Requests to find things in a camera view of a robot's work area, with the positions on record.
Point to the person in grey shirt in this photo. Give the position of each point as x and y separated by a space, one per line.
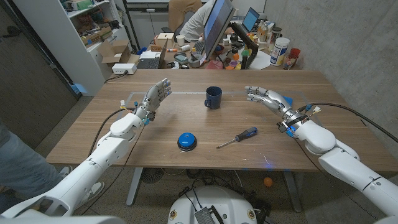
21 168

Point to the grey finned device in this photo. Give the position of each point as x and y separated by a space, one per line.
204 216

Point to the black laptop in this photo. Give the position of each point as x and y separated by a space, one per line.
150 63

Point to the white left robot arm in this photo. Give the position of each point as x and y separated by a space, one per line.
109 149

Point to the orange ball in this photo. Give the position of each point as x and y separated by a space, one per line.
268 182

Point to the grey tape roll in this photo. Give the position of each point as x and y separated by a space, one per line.
195 61

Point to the open laptop blue screen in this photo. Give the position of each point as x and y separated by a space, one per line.
250 19

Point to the grey table leg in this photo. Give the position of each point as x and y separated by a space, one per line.
292 191
134 186

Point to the pink pouch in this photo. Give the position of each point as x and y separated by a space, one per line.
214 64

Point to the white power box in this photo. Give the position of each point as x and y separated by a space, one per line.
123 68

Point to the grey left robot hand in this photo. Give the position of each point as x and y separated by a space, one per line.
154 98

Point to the seated person in white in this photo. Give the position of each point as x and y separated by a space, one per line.
196 25

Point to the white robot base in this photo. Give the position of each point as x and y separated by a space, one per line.
224 202

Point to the white paper cup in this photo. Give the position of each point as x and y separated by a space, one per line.
180 40

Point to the dark blue mug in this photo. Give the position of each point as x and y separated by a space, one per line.
214 98

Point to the dark lidded jar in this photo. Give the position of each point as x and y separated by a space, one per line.
276 34

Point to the wooden tissue box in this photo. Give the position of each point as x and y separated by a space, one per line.
164 40

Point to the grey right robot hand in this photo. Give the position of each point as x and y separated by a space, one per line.
276 101

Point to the white paper sheet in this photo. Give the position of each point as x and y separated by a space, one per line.
260 60

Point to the white shelf unit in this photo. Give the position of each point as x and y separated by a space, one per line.
62 46

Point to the grey white sneaker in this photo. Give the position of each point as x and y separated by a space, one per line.
93 193
66 171

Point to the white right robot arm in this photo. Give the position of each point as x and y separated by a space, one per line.
342 161

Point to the white canister blue label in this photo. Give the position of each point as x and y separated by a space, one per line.
279 51

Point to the tilted computer monitor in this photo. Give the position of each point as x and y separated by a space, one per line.
216 25

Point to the open cardboard box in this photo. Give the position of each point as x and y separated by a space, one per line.
116 53

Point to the blue push button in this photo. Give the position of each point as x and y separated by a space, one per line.
187 140

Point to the brown office chair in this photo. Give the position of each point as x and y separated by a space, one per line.
178 12

